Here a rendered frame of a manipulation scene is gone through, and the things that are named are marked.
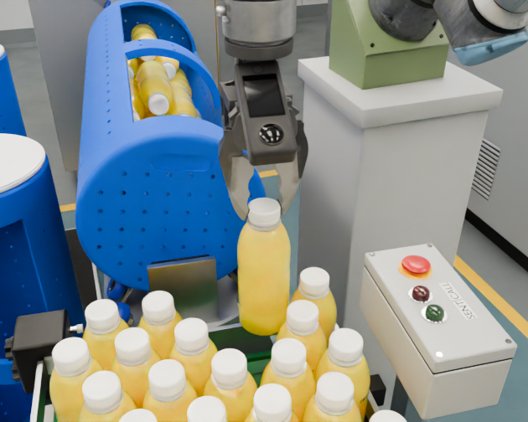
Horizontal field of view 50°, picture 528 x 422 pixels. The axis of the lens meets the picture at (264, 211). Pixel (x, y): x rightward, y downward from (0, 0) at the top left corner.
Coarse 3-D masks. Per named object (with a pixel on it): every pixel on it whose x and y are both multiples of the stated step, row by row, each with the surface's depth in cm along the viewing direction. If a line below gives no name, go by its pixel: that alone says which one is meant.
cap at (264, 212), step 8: (256, 200) 68; (264, 200) 68; (272, 200) 68; (256, 208) 67; (264, 208) 67; (272, 208) 67; (280, 208) 68; (248, 216) 67; (256, 216) 66; (264, 216) 66; (272, 216) 66; (256, 224) 67; (264, 224) 67; (272, 224) 67
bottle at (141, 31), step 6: (138, 24) 150; (144, 24) 150; (132, 30) 149; (138, 30) 145; (144, 30) 144; (150, 30) 146; (132, 36) 145; (138, 36) 141; (144, 36) 140; (150, 36) 141; (156, 36) 147
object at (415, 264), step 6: (408, 258) 74; (414, 258) 74; (420, 258) 74; (402, 264) 73; (408, 264) 73; (414, 264) 73; (420, 264) 73; (426, 264) 73; (408, 270) 72; (414, 270) 72; (420, 270) 72; (426, 270) 72
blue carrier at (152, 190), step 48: (144, 0) 145; (96, 48) 125; (144, 48) 110; (192, 48) 154; (96, 96) 100; (192, 96) 148; (96, 144) 83; (144, 144) 77; (192, 144) 79; (96, 192) 79; (144, 192) 82; (192, 192) 83; (96, 240) 83; (144, 240) 85; (192, 240) 87; (144, 288) 90
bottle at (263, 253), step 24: (240, 240) 69; (264, 240) 67; (288, 240) 69; (240, 264) 70; (264, 264) 68; (288, 264) 70; (240, 288) 72; (264, 288) 70; (288, 288) 73; (240, 312) 75; (264, 312) 72
